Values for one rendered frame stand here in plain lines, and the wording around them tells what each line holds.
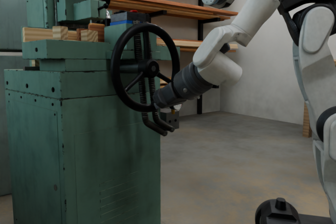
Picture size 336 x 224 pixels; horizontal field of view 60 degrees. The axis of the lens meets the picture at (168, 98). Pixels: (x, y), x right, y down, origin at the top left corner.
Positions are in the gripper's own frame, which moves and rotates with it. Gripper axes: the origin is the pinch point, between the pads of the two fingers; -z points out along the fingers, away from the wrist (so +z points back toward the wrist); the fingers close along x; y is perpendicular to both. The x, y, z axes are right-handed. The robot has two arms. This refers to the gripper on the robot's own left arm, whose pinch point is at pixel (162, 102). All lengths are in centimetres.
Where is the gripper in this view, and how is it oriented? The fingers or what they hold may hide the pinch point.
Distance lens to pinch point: 89.8
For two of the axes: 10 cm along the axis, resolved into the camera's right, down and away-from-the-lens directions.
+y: -4.1, -8.9, 2.0
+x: 6.8, -1.5, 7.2
